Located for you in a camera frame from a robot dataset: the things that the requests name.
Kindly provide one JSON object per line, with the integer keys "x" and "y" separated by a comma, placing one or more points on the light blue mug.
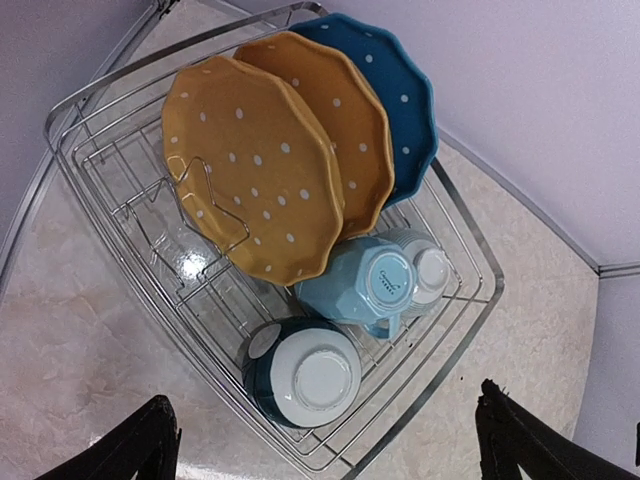
{"x": 369, "y": 281}

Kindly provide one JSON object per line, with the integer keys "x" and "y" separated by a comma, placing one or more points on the dark teal white bowl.
{"x": 301, "y": 372}

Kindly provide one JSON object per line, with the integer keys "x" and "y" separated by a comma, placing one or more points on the blue dotted plate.
{"x": 404, "y": 90}

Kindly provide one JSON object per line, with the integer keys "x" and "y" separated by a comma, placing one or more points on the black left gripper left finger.
{"x": 144, "y": 446}

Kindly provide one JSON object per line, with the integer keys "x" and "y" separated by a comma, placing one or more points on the small pale ribbed cup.
{"x": 433, "y": 271}

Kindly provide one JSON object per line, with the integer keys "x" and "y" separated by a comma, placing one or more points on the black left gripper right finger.
{"x": 514, "y": 443}

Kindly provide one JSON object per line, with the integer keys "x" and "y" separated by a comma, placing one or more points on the metal wire dish rack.
{"x": 106, "y": 140}

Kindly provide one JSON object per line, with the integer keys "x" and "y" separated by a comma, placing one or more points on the yellow dotted plate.
{"x": 253, "y": 168}
{"x": 348, "y": 109}

